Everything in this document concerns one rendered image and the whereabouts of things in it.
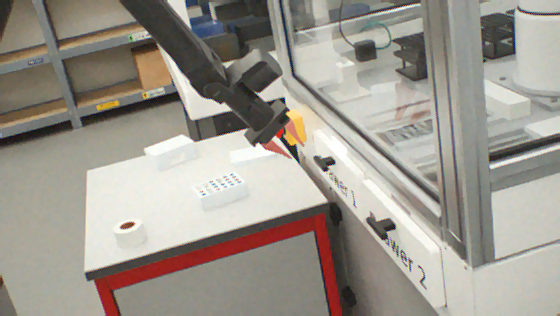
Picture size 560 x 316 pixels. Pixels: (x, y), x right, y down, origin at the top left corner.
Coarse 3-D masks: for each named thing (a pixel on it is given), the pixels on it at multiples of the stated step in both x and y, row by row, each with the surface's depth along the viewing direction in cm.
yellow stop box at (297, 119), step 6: (288, 114) 173; (294, 114) 172; (294, 120) 170; (300, 120) 170; (300, 126) 171; (288, 132) 171; (300, 132) 171; (288, 138) 172; (294, 138) 172; (300, 138) 172
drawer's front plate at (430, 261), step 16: (368, 192) 124; (368, 208) 127; (384, 208) 117; (400, 224) 111; (400, 240) 113; (416, 240) 106; (400, 256) 116; (416, 256) 108; (432, 256) 101; (416, 272) 110; (432, 272) 103; (432, 288) 104; (432, 304) 106
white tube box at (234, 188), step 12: (216, 180) 171; (228, 180) 170; (240, 180) 169; (192, 192) 170; (204, 192) 166; (216, 192) 165; (228, 192) 166; (240, 192) 167; (204, 204) 164; (216, 204) 166
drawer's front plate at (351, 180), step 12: (324, 144) 148; (324, 156) 151; (336, 156) 140; (336, 168) 143; (348, 168) 134; (348, 180) 136; (360, 180) 130; (348, 192) 139; (360, 192) 131; (348, 204) 141; (360, 204) 132; (360, 216) 134
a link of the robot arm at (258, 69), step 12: (240, 60) 125; (252, 60) 123; (264, 60) 123; (228, 72) 126; (240, 72) 124; (252, 72) 124; (264, 72) 124; (276, 72) 124; (216, 84) 121; (228, 84) 125; (252, 84) 125; (264, 84) 125; (216, 96) 123; (228, 96) 124
